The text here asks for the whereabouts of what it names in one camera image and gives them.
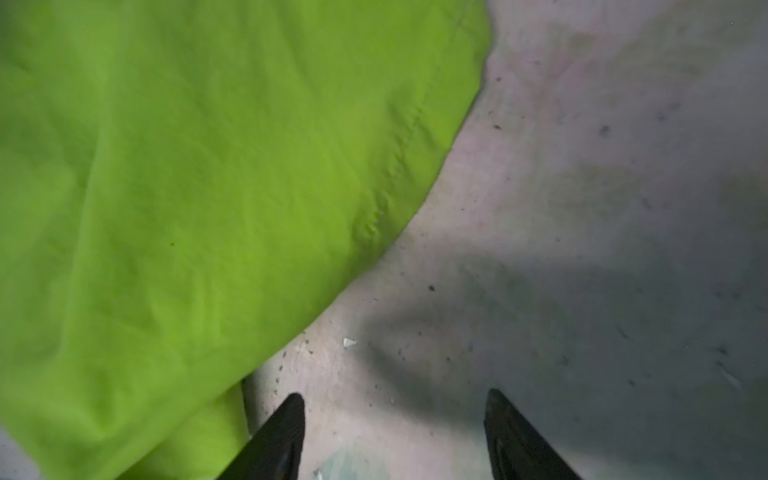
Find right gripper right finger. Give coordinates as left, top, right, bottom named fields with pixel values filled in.
left=483, top=388, right=581, bottom=480

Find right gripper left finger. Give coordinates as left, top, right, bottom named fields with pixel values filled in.
left=217, top=393, right=306, bottom=480

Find lime green shorts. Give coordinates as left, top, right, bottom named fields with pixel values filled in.
left=1, top=1, right=491, bottom=479

